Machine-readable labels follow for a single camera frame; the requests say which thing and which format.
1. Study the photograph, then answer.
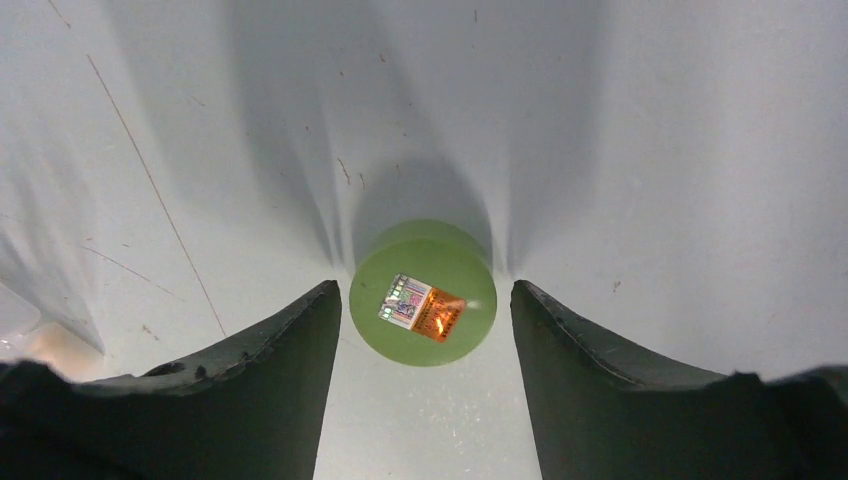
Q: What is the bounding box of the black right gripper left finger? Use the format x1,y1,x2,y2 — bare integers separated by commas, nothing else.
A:
1,280,342,479

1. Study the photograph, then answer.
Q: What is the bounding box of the green bottle cap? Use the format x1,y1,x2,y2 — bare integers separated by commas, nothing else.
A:
349,219,497,367

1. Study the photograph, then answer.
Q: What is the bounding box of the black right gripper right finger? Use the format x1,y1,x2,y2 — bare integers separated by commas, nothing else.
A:
510,280,847,479

